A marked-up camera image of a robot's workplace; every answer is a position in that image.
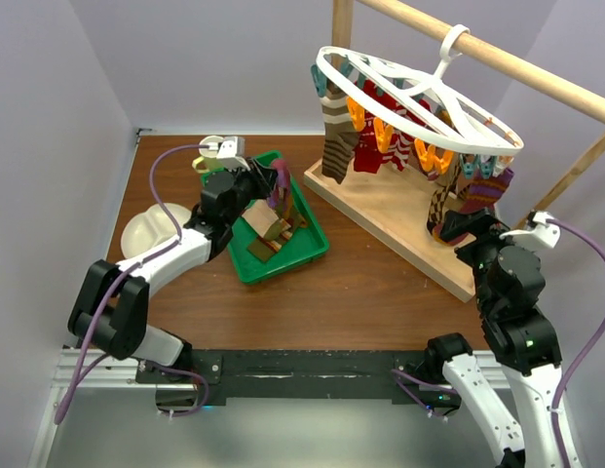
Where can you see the cream divided plate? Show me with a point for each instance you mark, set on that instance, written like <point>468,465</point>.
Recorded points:
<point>146,231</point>

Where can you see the brown striped sock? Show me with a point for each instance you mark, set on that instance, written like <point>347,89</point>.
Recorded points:
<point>340,136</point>

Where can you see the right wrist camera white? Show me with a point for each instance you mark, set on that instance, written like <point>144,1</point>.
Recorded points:
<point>539,233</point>

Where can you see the green plastic tray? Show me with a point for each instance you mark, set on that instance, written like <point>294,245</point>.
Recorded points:
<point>234,235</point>

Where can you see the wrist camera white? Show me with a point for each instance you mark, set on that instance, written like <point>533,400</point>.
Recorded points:
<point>231,152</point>
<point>539,233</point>

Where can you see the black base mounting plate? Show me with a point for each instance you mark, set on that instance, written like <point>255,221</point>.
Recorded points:
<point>322,375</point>

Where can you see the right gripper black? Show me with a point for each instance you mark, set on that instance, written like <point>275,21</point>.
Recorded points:
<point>455,222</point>

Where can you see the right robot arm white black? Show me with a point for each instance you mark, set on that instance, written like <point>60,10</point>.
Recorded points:
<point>526,347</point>

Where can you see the cream yellow mug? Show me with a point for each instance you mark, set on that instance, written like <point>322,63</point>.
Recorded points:
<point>206,161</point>

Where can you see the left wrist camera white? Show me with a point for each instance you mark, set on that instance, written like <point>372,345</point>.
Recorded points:
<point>231,152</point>

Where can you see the white round clip hanger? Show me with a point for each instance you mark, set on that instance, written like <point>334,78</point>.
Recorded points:
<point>450,120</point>

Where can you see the wooden hanger stand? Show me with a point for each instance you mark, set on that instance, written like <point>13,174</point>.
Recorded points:
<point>393,207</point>

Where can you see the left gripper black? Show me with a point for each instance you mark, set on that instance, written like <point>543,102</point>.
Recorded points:
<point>263,178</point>

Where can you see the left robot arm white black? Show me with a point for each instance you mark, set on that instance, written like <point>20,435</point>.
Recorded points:
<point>111,309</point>

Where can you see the black yellow argyle sock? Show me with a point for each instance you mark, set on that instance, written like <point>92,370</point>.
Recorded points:
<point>438,200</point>

